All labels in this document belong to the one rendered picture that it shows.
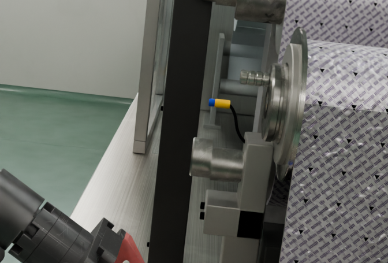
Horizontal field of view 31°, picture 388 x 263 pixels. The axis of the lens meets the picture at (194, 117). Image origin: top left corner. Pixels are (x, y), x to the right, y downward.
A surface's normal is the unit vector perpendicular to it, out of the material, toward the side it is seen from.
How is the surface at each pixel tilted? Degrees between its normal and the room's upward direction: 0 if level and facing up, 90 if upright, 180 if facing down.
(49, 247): 71
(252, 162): 90
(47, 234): 60
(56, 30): 90
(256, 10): 121
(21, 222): 67
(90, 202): 0
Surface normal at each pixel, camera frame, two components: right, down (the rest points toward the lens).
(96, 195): 0.11, -0.97
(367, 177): -0.03, 0.22
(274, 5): -0.05, 0.45
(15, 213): 0.33, -0.24
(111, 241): 0.62, -0.76
